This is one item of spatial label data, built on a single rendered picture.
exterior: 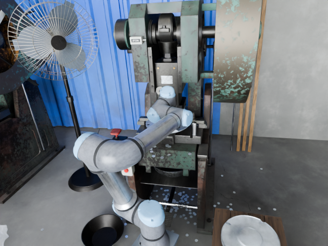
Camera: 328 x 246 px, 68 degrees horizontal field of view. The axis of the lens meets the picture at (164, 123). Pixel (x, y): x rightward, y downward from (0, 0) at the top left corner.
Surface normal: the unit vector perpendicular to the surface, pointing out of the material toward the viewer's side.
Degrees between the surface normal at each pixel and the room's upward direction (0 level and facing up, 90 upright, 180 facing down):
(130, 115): 90
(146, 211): 7
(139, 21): 90
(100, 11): 90
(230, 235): 0
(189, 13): 45
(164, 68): 90
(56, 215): 0
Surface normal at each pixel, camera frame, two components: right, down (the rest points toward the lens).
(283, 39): -0.21, 0.45
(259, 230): -0.05, -0.89
